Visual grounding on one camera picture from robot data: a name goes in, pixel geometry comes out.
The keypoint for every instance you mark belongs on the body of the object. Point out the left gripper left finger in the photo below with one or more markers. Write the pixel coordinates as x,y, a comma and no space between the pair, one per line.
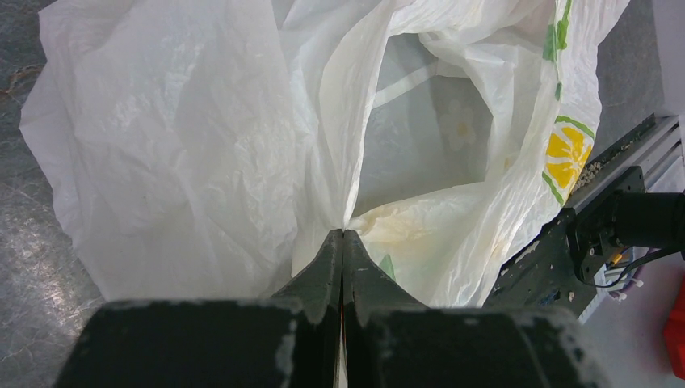
290,339

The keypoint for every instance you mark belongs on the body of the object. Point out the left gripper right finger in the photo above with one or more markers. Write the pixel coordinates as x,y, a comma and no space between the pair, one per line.
393,340

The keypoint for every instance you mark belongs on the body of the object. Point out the white plastic bag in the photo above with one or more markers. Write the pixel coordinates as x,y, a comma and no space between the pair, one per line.
206,148

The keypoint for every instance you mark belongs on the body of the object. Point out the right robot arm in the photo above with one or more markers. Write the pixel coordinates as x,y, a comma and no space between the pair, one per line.
624,220

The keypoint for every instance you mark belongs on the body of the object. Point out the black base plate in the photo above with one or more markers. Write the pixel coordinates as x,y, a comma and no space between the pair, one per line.
650,158

